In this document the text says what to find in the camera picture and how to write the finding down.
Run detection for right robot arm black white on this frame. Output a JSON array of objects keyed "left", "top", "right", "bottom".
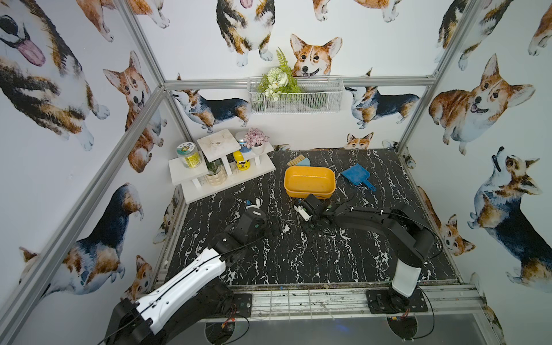
[{"left": 294, "top": 194, "right": 439, "bottom": 298}]

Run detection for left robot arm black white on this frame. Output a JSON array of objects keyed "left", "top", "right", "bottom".
[{"left": 100, "top": 207, "right": 283, "bottom": 344}]

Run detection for yellow plastic storage box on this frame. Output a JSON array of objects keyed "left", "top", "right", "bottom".
[{"left": 284, "top": 166, "right": 336, "bottom": 199}]

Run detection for blue plastic dustpan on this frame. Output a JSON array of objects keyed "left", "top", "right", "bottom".
[{"left": 342, "top": 164, "right": 377, "bottom": 192}]

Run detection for small green plant woven pot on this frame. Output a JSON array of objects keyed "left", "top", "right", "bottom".
[{"left": 205, "top": 158, "right": 227, "bottom": 186}]

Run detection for white tiered display shelf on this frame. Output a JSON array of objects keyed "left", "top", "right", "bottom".
[{"left": 169, "top": 129, "right": 275, "bottom": 204}]

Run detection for yellow bottle with blue cap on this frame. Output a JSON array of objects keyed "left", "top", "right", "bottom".
[{"left": 233, "top": 142, "right": 250, "bottom": 171}]

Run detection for pink flowers in white pot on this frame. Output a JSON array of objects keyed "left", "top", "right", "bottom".
[{"left": 244, "top": 128, "right": 270, "bottom": 155}]

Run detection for artificial green white flower bouquet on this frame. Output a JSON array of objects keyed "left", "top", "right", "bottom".
[{"left": 257, "top": 48, "right": 303, "bottom": 102}]

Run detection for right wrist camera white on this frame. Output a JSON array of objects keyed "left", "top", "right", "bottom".
[{"left": 295, "top": 206, "right": 312, "bottom": 222}]

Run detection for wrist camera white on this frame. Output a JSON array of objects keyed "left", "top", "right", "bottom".
[
  {"left": 295, "top": 206, "right": 312, "bottom": 222},
  {"left": 245, "top": 198, "right": 262, "bottom": 209}
]

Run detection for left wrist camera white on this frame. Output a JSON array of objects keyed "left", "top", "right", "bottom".
[{"left": 245, "top": 198, "right": 262, "bottom": 209}]

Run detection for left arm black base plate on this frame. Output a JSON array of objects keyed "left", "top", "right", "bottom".
[{"left": 206, "top": 293, "right": 253, "bottom": 319}]

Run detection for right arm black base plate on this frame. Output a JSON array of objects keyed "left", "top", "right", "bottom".
[{"left": 365, "top": 288, "right": 428, "bottom": 314}]

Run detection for white wire wall basket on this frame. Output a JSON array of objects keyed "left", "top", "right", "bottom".
[{"left": 247, "top": 76, "right": 344, "bottom": 114}]

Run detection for aluminium front rail frame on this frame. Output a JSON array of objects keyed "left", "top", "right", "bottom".
[{"left": 234, "top": 285, "right": 485, "bottom": 321}]

